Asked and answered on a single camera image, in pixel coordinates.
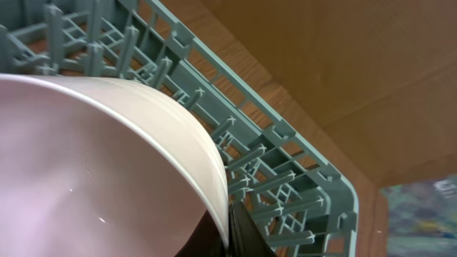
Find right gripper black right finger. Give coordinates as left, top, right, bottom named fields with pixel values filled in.
left=229, top=201, right=276, bottom=257

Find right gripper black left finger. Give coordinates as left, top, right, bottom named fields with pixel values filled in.
left=175, top=211, right=226, bottom=257

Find grey dishwasher rack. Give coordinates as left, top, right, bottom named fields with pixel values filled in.
left=1, top=0, right=359, bottom=256

